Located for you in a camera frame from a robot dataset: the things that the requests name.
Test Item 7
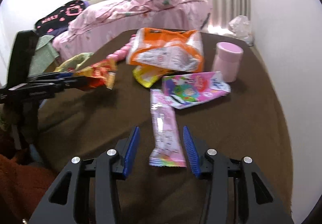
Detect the green checkered nightstand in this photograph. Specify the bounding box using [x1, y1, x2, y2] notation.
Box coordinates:
[29, 35, 60, 75]

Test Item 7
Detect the pink floral bed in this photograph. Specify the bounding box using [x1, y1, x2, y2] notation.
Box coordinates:
[52, 0, 212, 61]

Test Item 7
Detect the orange snack bag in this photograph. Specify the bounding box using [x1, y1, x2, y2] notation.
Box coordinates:
[126, 27, 205, 73]

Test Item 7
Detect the pink cartoon wrapper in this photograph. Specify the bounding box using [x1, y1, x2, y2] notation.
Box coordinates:
[162, 72, 231, 110]

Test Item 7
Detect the gold snack wrapper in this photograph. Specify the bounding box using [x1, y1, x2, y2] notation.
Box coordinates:
[54, 52, 117, 90]

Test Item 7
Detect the black pink pillow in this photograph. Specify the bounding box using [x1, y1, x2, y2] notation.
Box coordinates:
[34, 0, 88, 37]

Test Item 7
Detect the long pink candy wrapper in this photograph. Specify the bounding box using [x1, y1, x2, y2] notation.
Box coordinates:
[149, 89, 186, 167]

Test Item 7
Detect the clear plastic bag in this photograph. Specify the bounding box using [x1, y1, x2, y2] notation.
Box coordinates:
[229, 15, 254, 46]

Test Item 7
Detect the brown cloth table cover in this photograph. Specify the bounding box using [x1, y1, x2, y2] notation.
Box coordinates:
[30, 47, 293, 223]

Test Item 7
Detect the pink plastic bottle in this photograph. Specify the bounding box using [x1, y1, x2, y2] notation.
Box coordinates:
[212, 42, 244, 83]

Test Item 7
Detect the yellow snack wrapper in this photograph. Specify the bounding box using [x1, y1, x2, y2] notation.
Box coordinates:
[133, 66, 173, 88]

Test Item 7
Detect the pink caterpillar toy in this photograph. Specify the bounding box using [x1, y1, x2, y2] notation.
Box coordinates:
[107, 34, 136, 62]

